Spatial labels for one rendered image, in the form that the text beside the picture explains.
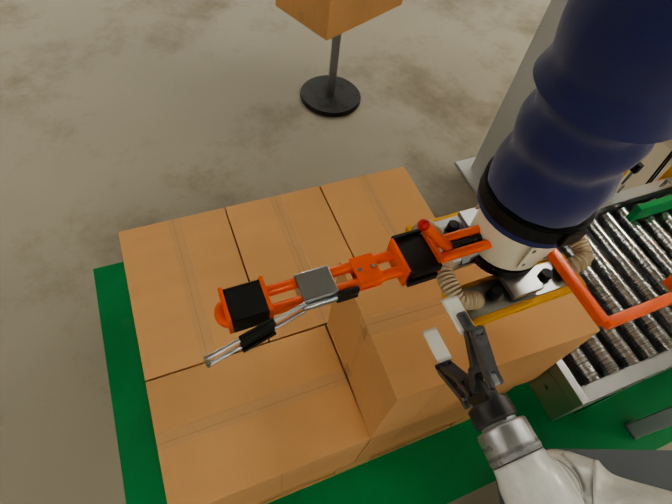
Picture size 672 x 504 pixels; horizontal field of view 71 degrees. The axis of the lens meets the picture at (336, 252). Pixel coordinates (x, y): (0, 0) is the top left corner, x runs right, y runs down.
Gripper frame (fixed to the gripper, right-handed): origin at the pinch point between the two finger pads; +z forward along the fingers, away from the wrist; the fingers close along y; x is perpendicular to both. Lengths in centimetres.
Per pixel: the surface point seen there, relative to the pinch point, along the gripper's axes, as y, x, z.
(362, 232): 69, 24, 66
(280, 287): -0.8, -26.5, 15.9
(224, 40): 124, 20, 286
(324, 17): 50, 50, 181
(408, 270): -2.8, -2.4, 10.5
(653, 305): -1.1, 42.4, -12.0
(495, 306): 10.5, 18.7, 2.2
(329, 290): -1.5, -18.2, 11.9
